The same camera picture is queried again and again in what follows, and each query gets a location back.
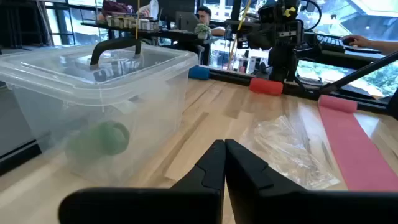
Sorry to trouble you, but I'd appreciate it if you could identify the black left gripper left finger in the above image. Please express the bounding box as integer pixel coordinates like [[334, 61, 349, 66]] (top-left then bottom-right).
[[58, 139, 226, 224]]

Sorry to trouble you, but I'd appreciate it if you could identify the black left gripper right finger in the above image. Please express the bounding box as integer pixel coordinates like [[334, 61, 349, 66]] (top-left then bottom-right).
[[224, 138, 398, 224]]

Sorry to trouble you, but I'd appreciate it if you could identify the clear plastic zipper bag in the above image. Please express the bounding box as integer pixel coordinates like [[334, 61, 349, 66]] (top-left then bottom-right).
[[244, 114, 342, 191]]

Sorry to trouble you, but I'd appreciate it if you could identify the pink elastic bandage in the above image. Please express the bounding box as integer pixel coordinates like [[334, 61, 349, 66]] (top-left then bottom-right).
[[317, 94, 398, 192]]

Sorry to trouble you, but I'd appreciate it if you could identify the person's forearm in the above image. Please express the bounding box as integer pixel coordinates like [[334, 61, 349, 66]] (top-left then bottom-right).
[[369, 39, 398, 54]]

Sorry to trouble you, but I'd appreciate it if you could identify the blue bandage roll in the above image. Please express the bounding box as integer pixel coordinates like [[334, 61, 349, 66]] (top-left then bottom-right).
[[188, 65, 211, 81]]

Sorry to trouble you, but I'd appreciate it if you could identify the green bandage roll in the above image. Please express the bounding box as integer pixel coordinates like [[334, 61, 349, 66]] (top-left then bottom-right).
[[65, 120, 131, 160]]

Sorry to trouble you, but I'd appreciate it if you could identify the black keyboard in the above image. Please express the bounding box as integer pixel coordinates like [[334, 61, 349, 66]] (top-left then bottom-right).
[[316, 34, 346, 53]]

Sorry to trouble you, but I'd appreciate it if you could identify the black desk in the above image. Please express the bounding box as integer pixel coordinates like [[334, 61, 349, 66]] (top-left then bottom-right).
[[295, 43, 389, 71], [80, 21, 223, 66]]

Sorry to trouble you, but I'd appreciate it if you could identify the person's hand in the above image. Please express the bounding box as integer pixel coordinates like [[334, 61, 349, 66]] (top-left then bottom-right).
[[340, 34, 374, 49]]

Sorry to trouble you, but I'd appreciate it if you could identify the person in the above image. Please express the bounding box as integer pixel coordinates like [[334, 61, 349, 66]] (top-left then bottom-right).
[[195, 5, 226, 37]]

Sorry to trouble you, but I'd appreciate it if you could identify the small potted plant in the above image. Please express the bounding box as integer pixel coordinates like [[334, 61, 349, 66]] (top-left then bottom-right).
[[193, 22, 213, 40]]

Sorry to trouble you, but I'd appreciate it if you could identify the grey laptop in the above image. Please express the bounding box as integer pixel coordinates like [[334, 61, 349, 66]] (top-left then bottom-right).
[[175, 11, 200, 32]]

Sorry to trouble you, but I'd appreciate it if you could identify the clear plastic storage bin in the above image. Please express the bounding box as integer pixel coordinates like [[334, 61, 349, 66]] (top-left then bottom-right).
[[0, 36, 199, 187]]

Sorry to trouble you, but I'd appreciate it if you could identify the row of small jars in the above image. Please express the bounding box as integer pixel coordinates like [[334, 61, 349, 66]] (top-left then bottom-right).
[[104, 14, 161, 32]]

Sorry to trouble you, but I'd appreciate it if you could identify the purple bag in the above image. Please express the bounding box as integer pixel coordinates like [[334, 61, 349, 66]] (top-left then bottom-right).
[[99, 0, 135, 17]]

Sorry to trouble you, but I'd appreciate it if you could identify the yellow hanging cable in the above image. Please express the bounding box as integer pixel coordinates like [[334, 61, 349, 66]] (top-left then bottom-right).
[[226, 0, 253, 71]]

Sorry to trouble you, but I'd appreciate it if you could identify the red clamp handle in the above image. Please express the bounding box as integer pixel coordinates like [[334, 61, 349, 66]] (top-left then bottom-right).
[[248, 77, 284, 96]]

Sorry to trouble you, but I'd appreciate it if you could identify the black metal table frame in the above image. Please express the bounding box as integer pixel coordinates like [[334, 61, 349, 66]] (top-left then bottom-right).
[[198, 49, 398, 121]]

